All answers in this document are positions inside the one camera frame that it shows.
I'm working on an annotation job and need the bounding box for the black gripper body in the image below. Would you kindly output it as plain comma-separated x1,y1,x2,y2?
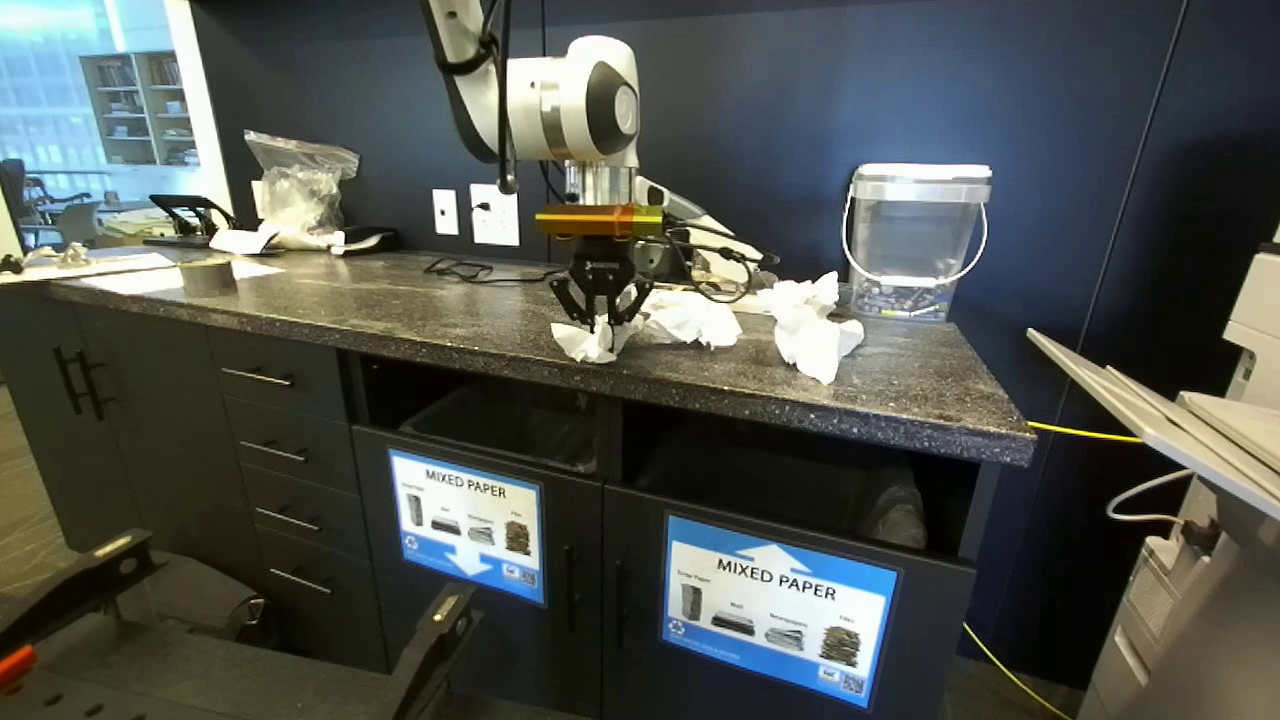
560,239,662,292

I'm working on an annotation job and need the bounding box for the black bin with liner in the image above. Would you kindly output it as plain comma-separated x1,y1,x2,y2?
396,383,626,477
634,412,937,557

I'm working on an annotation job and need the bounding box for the dark bin cabinet door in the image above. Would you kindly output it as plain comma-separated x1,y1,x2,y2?
354,422,609,715
596,484,986,720

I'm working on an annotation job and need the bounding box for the large white outlet plate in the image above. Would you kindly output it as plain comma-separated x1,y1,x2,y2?
469,178,525,252

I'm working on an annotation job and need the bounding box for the white and black stapler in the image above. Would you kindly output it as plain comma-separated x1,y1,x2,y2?
331,224,406,260

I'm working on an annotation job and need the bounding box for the blue sign with down arrow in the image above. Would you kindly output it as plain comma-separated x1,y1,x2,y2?
385,443,548,612

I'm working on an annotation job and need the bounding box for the clear plastic bag with contents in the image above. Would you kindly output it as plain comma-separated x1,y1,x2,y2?
239,126,363,255

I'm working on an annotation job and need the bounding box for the clear plastic bucket with lid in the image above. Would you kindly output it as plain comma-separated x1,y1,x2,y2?
835,158,996,326

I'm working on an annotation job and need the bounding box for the white booklet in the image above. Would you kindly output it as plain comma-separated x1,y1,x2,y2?
207,224,285,260

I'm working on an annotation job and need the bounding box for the blue sign with up arrow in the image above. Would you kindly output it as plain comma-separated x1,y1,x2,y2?
662,512,902,711

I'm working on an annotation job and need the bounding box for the beige masking tape roll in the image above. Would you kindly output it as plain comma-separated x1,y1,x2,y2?
175,255,239,296

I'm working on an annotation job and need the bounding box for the black chair with armrests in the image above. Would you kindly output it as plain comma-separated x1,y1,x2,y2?
0,524,484,720

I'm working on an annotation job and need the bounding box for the black desk stand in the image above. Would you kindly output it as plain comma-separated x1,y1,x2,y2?
147,193,239,252

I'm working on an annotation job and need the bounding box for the large white paper sheet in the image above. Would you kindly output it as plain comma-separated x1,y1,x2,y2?
78,252,287,298

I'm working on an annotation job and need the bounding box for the dark counter cabinet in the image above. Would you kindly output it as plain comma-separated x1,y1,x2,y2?
0,283,996,720

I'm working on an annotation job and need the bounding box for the white office printer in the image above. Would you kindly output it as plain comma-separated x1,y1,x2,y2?
1023,233,1280,720

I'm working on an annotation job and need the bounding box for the gold flange adapter ring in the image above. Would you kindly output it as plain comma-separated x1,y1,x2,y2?
533,199,668,244

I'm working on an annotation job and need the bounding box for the thin black loose cable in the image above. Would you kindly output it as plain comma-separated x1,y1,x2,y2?
420,252,555,287

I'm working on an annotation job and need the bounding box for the small white wall plate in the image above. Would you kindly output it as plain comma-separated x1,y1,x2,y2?
428,185,463,239

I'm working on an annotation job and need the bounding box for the dark drawer with silver handle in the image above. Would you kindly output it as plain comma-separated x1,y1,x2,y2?
214,333,355,422
235,477,363,557
227,412,359,490
251,543,385,670

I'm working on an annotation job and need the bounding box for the yellow cable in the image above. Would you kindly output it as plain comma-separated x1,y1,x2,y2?
955,414,1153,720

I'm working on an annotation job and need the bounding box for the white cable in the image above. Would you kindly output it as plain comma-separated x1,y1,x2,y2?
1101,463,1195,532

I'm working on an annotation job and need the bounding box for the window with white frame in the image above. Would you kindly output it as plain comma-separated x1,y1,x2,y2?
0,0,235,252

